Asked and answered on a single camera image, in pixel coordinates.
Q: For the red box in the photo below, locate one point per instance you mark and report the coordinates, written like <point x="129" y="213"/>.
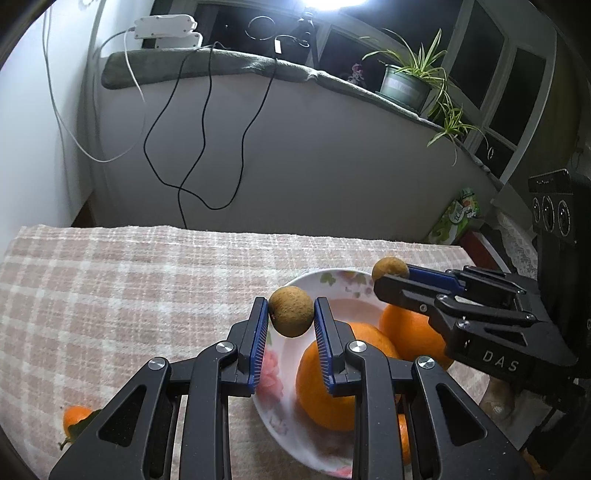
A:
<point x="478" y="244"/>

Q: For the tangerine with green leaf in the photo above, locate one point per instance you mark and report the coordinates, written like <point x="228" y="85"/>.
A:
<point x="76" y="417"/>

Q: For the black tripod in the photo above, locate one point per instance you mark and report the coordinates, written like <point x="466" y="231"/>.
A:
<point x="307" y="32"/>

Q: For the small purple plant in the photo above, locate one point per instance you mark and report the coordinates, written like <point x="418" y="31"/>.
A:
<point x="354" y="74"/>

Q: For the grey windowsill cloth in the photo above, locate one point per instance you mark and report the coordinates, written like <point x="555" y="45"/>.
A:
<point x="231" y="64"/>

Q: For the green printed box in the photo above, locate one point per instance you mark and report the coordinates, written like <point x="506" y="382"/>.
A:
<point x="457" y="217"/>

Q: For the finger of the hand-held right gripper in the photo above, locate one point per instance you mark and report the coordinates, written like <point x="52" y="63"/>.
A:
<point x="429" y="276"/>
<point x="401" y="290"/>

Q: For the window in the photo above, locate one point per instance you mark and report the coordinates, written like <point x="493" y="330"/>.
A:
<point x="485" y="69"/>

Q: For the small tangerine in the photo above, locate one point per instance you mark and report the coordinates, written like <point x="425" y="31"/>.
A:
<point x="405" y="438"/>

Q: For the small brown round fruit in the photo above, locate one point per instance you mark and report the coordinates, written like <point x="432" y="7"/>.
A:
<point x="291" y="314"/>
<point x="388" y="267"/>

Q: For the beige checked blanket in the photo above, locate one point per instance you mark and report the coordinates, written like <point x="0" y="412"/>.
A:
<point x="115" y="300"/>

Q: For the person's right hand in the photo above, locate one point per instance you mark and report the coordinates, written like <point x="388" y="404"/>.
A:
<point x="498" y="399"/>

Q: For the potted spider plant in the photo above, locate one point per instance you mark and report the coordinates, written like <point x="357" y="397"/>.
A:
<point x="404" y="85"/>

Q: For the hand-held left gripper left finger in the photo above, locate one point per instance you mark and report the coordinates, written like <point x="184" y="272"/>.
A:
<point x="258" y="341"/>

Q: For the white lace cloth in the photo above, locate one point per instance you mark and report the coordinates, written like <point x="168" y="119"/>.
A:
<point x="512" y="240"/>

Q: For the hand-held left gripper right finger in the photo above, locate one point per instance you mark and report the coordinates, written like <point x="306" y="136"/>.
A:
<point x="323" y="341"/>

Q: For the white power strip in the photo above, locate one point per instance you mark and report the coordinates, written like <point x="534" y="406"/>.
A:
<point x="178" y="42"/>
<point x="164" y="25"/>

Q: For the floral white bowl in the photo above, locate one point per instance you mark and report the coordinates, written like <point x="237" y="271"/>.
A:
<point x="286" y="383"/>

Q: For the large orange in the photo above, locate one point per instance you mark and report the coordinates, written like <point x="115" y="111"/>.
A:
<point x="406" y="332"/>
<point x="323" y="406"/>

